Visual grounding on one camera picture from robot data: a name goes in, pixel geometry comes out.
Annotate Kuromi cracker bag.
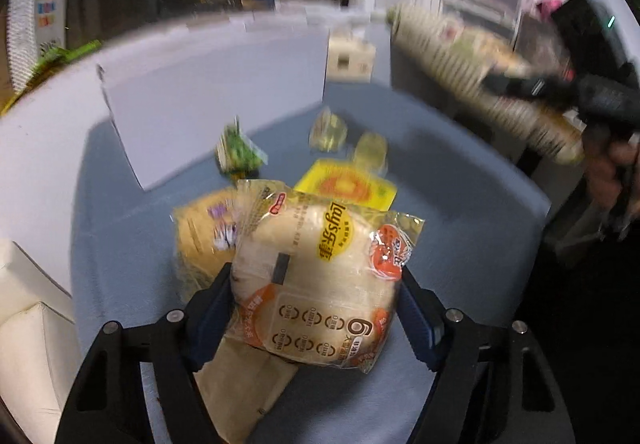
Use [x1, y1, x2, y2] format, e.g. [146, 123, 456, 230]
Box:
[172, 187, 239, 303]

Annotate beige orange-trimmed snack bag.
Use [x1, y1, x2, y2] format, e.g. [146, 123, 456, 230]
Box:
[194, 337, 298, 443]

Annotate yellow Lays chips bag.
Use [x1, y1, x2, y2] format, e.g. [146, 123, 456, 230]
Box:
[228, 179, 424, 372]

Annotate white patterned snack bag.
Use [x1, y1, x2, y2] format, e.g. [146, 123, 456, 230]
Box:
[386, 3, 582, 165]

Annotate green pea snack packet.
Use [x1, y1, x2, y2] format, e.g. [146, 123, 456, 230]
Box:
[214, 118, 268, 184]

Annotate yellow sunflower seed bag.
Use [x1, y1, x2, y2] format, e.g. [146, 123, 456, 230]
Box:
[294, 159, 397, 211]

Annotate clear jelly cup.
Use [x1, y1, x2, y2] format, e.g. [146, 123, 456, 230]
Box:
[309, 107, 348, 152]
[352, 132, 388, 175]

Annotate right hand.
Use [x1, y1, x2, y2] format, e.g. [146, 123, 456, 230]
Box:
[582, 129, 639, 211]

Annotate blue table cloth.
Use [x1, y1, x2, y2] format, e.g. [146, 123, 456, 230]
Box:
[70, 83, 549, 443]

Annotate white sofa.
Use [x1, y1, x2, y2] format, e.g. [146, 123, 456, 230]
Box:
[1, 239, 81, 443]

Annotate white cardboard storage box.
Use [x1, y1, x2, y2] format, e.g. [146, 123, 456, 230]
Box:
[102, 26, 329, 190]

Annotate yellow tissue pack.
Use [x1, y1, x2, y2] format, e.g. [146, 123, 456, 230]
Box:
[326, 28, 376, 83]

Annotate green snack packets on sill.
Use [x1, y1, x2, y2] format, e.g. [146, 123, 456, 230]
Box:
[1, 40, 102, 115]

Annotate white Sanfu shopping bag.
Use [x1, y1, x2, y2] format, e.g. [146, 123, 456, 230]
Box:
[6, 0, 67, 92]

